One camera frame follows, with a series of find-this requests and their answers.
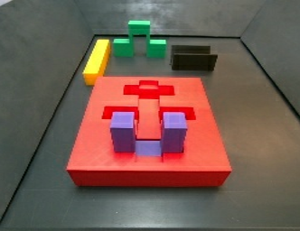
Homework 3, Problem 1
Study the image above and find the red fixture base block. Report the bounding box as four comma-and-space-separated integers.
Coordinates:
67, 77, 231, 187

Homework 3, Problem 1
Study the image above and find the purple U-shaped block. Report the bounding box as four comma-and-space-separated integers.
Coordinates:
110, 112, 187, 157

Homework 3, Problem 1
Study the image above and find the yellow long bar block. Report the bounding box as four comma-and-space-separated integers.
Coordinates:
82, 39, 110, 86

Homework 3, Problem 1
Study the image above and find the black slotted holder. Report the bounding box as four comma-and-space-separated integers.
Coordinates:
170, 45, 218, 71

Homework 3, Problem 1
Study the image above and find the green arch block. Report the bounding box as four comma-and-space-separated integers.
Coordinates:
112, 20, 167, 58

